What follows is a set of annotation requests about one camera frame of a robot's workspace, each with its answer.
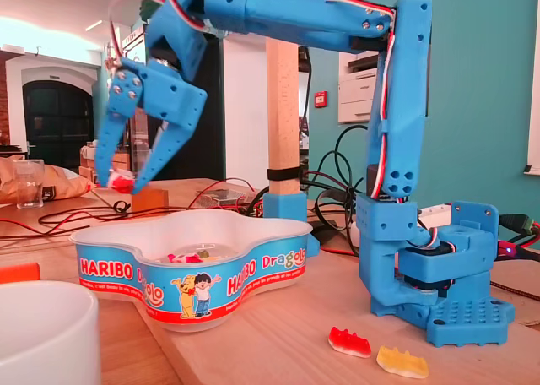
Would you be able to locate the pink wrapped candy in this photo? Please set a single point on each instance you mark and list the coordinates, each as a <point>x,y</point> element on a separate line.
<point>182,258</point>

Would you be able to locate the yellow gummy candy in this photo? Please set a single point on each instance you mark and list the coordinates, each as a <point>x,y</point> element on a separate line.
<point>403,363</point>

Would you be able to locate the dark arched door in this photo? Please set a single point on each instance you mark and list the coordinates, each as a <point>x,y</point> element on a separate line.
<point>57,127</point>

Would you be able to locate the small wooden block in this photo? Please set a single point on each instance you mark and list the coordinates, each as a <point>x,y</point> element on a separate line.
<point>151,200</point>

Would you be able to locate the small glass with logo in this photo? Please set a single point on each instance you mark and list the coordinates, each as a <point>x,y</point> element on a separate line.
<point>29,186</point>

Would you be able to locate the red white candy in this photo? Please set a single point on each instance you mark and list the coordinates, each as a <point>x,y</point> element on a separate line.
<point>122,182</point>

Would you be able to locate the ceiling strip light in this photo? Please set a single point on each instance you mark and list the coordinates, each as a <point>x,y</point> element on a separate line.
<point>93,26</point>

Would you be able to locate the blue 3D-printed robot arm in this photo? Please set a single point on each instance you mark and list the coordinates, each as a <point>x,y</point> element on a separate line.
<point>396,106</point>

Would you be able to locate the red fire alarm box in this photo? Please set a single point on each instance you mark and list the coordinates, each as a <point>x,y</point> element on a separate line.
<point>321,99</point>

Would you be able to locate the brown snack bag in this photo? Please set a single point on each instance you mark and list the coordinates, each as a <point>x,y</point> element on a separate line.
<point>63,182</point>

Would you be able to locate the white window frame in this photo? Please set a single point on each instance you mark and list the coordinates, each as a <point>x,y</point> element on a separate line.
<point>532,106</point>

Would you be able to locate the red gummy candy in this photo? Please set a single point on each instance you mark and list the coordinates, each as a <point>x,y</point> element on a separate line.
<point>350,343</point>

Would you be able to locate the wooden camera post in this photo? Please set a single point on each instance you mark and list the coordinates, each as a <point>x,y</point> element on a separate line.
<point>283,115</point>

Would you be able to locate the blue perforated robot base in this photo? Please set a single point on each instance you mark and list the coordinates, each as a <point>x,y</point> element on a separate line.
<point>468,317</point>

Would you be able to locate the light wooden base board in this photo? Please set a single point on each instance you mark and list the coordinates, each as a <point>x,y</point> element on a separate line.
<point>295,347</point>

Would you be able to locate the blue post mount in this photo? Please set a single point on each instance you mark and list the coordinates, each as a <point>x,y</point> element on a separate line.
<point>284,216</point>

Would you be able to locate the green gummy candy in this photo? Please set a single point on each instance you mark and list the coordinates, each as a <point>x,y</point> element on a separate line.
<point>206,255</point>

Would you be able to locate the white ceramic mug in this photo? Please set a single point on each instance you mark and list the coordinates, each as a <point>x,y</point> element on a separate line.
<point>46,338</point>

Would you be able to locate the translucent Haribo candy tub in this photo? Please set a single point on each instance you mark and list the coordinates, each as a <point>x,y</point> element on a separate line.
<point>190,292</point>

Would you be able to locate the green plug connector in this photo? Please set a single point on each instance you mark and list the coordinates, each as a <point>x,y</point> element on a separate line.
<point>521,224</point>

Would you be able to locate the clear electronics box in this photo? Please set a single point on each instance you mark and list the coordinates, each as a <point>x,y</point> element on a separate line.
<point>225,199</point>

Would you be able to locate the white office printer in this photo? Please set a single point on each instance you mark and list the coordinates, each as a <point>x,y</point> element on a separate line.
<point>356,89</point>

